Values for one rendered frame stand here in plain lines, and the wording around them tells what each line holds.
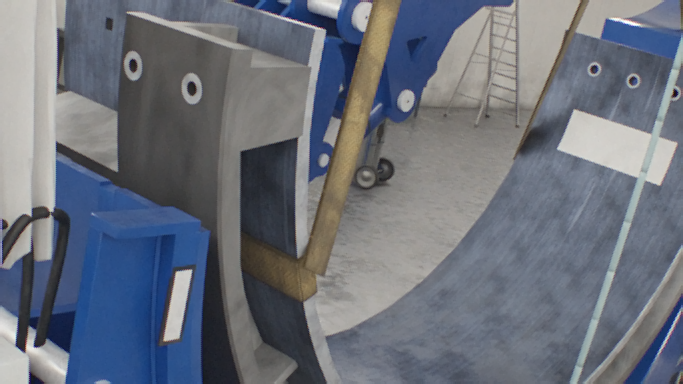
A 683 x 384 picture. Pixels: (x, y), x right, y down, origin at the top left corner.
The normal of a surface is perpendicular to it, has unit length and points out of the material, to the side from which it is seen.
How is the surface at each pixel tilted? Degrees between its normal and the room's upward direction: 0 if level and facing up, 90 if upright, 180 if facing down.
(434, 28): 90
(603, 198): 65
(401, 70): 90
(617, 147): 75
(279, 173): 104
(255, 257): 115
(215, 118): 98
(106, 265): 90
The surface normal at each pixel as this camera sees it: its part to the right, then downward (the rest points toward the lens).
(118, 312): 0.74, 0.31
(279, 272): -0.68, 0.44
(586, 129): -0.58, -0.21
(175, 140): -0.68, 0.21
